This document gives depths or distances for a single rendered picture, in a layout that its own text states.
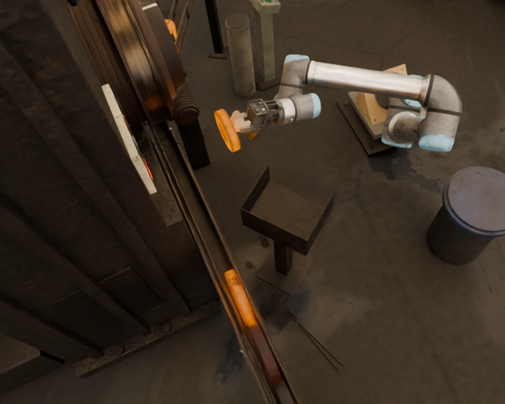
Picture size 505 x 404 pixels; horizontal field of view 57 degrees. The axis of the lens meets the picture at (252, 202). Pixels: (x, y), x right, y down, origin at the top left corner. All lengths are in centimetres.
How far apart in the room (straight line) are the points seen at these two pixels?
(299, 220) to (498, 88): 172
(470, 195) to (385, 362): 80
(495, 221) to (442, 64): 132
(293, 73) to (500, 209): 99
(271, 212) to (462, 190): 81
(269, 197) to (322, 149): 91
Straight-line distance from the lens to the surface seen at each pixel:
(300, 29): 325
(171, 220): 148
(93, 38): 140
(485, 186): 215
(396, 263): 237
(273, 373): 147
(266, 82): 292
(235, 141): 163
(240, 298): 147
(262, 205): 176
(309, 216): 176
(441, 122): 181
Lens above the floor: 216
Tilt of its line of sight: 62 degrees down
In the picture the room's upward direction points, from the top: 9 degrees counter-clockwise
